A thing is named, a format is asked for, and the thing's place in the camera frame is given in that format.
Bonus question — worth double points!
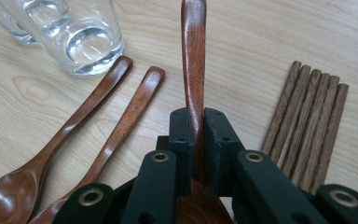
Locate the brown wooden spoon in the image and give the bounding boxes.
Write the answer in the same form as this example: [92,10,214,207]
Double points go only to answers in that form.
[0,55,134,224]
[176,0,234,224]
[27,65,166,224]

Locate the row of wooden chopsticks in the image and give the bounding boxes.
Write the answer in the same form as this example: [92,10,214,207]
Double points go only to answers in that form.
[260,60,350,194]

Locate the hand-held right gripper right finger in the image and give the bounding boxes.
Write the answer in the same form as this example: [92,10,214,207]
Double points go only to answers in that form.
[203,106,247,198]

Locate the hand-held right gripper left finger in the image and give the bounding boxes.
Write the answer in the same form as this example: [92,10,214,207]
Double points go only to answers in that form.
[168,106,198,198]

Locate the clear drinking glass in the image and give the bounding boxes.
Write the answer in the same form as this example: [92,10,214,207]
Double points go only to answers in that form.
[0,0,125,77]
[0,0,41,46]

